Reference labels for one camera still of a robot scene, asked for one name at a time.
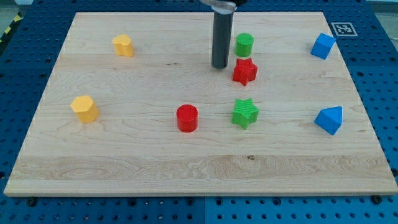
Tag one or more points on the yellow hexagon block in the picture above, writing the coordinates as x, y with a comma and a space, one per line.
85, 109

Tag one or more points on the white fiducial marker tag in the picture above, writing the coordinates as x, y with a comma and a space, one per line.
344, 29

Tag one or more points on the blue cube block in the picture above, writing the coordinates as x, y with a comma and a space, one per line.
322, 46

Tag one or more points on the yellow heart block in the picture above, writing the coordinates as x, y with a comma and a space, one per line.
123, 45

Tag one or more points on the blue pentagon block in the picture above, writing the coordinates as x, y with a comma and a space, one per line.
330, 119

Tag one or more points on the wooden board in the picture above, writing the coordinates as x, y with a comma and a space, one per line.
134, 147

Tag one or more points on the silver rod mount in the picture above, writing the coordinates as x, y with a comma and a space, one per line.
224, 6

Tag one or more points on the green star block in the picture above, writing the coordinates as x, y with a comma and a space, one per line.
244, 112

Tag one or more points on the red star block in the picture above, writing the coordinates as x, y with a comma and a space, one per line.
244, 71

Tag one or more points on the red cylinder block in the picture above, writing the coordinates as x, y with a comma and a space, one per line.
187, 118

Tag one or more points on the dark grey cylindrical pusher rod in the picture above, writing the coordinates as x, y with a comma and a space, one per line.
221, 39

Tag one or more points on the green cylinder block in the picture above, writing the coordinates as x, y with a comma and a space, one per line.
244, 44

